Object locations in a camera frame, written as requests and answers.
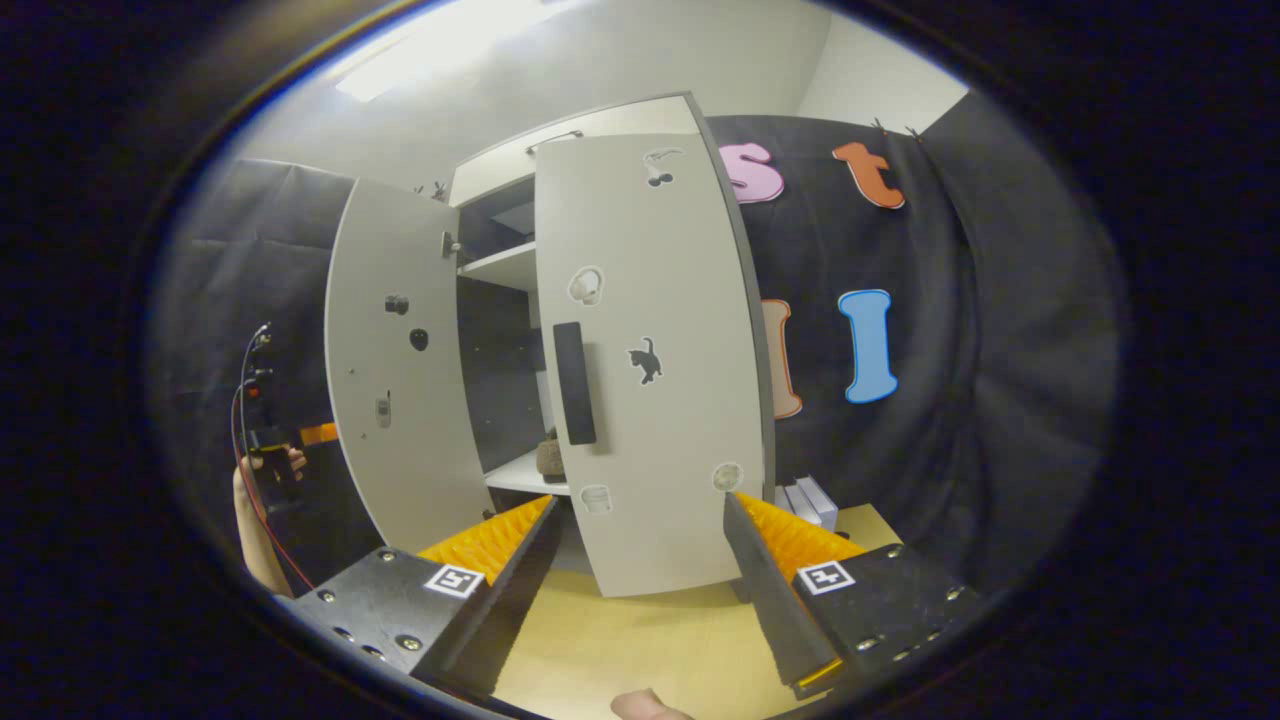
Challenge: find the white shoe cabinet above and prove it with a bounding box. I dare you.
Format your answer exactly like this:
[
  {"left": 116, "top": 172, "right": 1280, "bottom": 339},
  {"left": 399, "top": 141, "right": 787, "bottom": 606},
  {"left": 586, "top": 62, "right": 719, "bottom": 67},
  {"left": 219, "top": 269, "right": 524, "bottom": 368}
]
[{"left": 443, "top": 92, "right": 779, "bottom": 599}]

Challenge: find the white door with apple sticker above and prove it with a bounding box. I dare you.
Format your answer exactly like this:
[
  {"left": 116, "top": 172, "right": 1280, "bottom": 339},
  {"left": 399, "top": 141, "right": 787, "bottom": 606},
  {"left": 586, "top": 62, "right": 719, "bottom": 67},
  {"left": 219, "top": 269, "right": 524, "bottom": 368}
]
[{"left": 325, "top": 178, "right": 497, "bottom": 555}]

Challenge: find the black backdrop cloth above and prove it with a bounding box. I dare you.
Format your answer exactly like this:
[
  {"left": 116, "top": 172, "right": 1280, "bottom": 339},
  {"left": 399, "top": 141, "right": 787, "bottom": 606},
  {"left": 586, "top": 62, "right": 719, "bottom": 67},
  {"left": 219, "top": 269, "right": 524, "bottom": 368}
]
[
  {"left": 150, "top": 158, "right": 456, "bottom": 601},
  {"left": 705, "top": 88, "right": 1126, "bottom": 596}
]

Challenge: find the white drawer with handle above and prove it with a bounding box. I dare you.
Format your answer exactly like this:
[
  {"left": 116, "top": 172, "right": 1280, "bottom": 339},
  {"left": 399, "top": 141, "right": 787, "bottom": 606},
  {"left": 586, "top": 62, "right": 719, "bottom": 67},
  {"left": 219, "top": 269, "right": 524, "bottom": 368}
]
[{"left": 450, "top": 95, "right": 703, "bottom": 207}]

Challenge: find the white cabinet shelf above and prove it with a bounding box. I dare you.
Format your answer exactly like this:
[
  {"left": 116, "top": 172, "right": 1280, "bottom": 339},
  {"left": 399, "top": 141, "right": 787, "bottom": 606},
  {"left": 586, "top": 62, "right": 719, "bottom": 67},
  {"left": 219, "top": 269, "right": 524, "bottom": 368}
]
[{"left": 458, "top": 240, "right": 539, "bottom": 294}]

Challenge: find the white door with cat sticker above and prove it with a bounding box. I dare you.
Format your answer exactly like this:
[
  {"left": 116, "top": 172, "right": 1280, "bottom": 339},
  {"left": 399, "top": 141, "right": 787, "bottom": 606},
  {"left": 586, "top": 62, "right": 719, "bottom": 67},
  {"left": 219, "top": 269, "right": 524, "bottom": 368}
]
[{"left": 533, "top": 133, "right": 777, "bottom": 599}]

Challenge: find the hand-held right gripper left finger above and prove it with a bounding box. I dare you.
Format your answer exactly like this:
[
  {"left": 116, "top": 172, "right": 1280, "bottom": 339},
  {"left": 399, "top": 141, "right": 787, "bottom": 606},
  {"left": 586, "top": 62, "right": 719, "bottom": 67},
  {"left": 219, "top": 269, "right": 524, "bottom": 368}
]
[{"left": 285, "top": 494, "right": 565, "bottom": 697}]

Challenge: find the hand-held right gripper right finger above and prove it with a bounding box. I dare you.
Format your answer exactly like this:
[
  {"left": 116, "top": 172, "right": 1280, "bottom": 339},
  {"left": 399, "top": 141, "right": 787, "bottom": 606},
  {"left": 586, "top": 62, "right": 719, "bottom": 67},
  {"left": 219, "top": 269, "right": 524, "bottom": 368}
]
[{"left": 723, "top": 490, "right": 987, "bottom": 700}]

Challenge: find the red gripper cable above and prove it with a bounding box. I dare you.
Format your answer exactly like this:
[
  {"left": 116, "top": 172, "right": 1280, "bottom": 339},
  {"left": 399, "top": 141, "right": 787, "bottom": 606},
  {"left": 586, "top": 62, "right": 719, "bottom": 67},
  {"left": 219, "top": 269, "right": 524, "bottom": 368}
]
[{"left": 231, "top": 378, "right": 314, "bottom": 593}]

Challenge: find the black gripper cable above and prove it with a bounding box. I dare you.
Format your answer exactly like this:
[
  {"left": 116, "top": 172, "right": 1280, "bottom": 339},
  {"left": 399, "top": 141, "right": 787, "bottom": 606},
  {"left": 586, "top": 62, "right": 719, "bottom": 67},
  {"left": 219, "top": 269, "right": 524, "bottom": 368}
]
[{"left": 239, "top": 321, "right": 277, "bottom": 433}]

